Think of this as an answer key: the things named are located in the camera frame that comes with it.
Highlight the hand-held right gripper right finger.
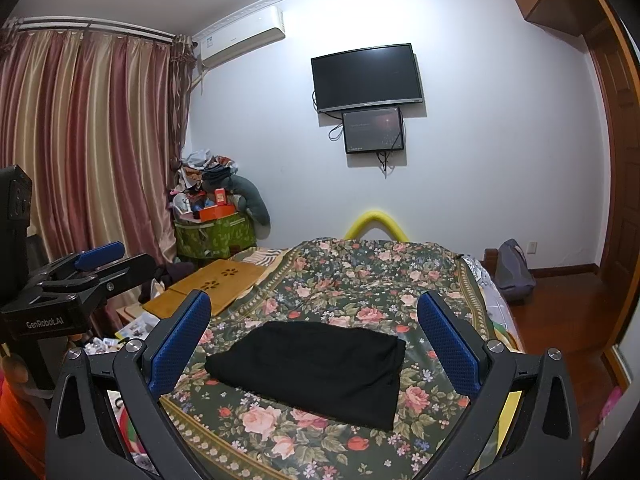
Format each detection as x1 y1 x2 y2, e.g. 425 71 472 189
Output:
416 290 583 480

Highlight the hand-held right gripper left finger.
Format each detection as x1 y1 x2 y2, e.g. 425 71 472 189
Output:
45 290 221 480

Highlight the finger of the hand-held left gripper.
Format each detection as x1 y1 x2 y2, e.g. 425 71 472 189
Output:
37 254 157 306
30 241 126 281

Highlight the black garment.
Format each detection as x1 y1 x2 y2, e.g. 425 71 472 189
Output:
205 321 407 432

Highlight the pile of clothes and clutter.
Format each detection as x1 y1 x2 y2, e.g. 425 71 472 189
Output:
170 149 236 216

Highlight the white printed bed sheet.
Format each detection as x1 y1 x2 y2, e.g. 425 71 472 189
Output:
460 255 526 356

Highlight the wooden lap table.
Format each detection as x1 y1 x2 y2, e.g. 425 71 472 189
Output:
142 259 268 318

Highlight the grey bag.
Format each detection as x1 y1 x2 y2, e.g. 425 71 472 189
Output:
492 239 537 303

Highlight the yellow blanket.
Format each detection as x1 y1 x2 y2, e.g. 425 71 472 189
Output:
495 390 522 461

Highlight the orange box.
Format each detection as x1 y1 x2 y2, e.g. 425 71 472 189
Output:
192 187 236 222

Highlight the floral blanket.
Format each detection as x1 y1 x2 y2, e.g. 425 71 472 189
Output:
160 237 501 480

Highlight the striped cloth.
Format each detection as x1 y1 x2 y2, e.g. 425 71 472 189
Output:
244 249 282 267

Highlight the pink striped curtain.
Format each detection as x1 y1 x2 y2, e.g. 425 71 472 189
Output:
0 25 196 351

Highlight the yellow foam tube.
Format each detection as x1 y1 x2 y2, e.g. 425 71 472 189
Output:
344 208 410 243

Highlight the grey plush toy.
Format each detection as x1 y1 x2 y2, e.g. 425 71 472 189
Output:
202 167 272 236

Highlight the curtain rod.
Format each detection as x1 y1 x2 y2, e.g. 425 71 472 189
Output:
5 16 193 43

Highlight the small black monitor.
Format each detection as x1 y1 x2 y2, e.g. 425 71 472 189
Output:
343 106 405 155

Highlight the wooden door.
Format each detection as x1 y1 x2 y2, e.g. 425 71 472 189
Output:
582 7 640 366

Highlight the white air conditioner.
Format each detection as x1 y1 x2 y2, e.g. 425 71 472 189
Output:
192 6 287 68

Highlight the wooden bed frame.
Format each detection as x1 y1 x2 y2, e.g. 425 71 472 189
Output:
482 247 501 286

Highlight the black wall television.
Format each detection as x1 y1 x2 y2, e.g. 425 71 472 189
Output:
310 43 425 114

